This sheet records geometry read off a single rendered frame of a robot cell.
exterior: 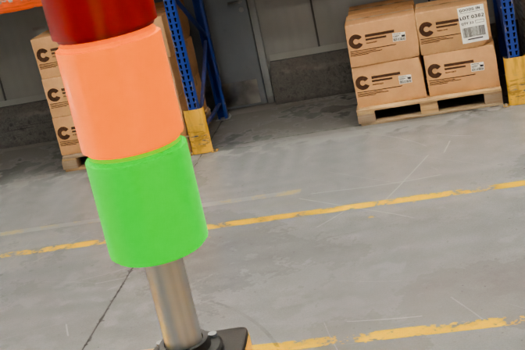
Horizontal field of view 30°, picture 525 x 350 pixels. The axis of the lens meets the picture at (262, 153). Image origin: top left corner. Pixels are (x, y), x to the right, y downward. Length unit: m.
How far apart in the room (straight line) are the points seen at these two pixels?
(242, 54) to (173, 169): 9.15
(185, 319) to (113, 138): 0.10
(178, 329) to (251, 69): 9.15
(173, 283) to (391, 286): 4.92
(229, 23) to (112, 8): 9.13
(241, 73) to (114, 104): 9.21
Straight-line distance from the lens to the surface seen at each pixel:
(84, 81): 0.45
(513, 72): 8.16
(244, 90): 9.69
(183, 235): 0.47
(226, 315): 5.44
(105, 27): 0.44
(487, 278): 5.33
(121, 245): 0.47
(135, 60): 0.44
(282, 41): 9.59
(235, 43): 9.60
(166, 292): 0.49
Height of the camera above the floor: 2.33
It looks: 17 degrees down
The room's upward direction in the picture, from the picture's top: 12 degrees counter-clockwise
